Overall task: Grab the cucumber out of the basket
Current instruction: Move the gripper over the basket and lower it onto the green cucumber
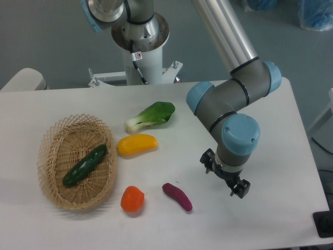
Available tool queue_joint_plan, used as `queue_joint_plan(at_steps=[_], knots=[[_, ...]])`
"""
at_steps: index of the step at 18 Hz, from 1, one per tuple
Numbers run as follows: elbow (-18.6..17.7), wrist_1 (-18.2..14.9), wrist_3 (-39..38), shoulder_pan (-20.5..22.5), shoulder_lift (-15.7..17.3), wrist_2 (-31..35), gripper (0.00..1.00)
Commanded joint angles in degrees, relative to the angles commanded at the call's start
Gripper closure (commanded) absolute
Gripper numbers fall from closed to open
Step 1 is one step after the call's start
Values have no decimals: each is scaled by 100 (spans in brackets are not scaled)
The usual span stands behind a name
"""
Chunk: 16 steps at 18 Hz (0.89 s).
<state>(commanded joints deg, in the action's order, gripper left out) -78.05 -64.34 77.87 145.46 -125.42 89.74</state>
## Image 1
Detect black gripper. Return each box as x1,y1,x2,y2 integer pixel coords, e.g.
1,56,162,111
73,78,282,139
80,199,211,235
200,148,251,198

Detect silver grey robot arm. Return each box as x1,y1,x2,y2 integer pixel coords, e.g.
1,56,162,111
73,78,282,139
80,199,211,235
81,1,281,198

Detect dark green cucumber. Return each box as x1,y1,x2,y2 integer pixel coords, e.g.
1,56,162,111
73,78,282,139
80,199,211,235
62,144,107,186

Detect woven wicker basket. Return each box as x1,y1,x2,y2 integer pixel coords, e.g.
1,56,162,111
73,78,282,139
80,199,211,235
37,114,117,210

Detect purple sweet potato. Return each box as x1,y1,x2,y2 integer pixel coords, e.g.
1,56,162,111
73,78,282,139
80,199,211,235
162,183,193,212

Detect green bok choy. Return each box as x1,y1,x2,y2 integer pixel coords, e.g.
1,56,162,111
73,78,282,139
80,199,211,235
124,102,175,133

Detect orange bell pepper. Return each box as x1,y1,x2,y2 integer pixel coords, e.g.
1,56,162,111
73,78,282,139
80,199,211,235
121,186,145,213

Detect yellow bell pepper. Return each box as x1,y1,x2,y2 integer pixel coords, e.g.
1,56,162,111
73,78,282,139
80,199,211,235
117,134,158,156

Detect black box at table edge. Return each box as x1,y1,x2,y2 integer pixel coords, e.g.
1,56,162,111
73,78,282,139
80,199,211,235
313,210,332,238

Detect blue plastic bag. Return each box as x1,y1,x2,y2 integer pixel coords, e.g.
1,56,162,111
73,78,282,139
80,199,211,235
298,0,332,32

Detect white chair back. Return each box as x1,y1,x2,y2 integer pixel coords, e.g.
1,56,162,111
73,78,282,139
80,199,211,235
1,68,49,93

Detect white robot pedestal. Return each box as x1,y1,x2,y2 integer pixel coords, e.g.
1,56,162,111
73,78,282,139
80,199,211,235
89,12,183,88

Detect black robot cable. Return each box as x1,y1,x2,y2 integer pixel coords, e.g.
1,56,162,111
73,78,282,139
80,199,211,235
129,39,149,85

